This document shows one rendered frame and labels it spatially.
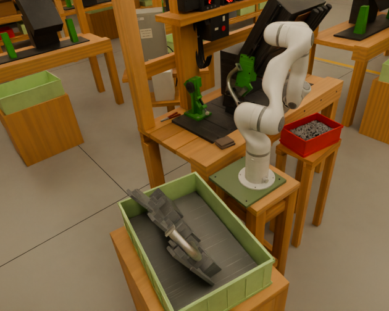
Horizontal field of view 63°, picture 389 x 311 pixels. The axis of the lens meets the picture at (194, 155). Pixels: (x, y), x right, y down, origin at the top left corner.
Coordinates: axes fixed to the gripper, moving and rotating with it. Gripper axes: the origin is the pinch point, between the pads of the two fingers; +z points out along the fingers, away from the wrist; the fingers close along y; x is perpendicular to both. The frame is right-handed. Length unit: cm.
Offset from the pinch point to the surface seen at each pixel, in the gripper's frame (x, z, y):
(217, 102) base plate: 37.1, 32.5, -2.3
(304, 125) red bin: -15.5, -2.1, 12.8
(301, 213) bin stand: -60, 30, -7
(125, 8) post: 88, -22, -58
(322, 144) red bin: -31.5, -8.6, 7.2
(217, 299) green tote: -50, -30, -111
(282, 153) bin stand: -21.4, 10.0, -5.4
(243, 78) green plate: 32.8, 1.5, 1.6
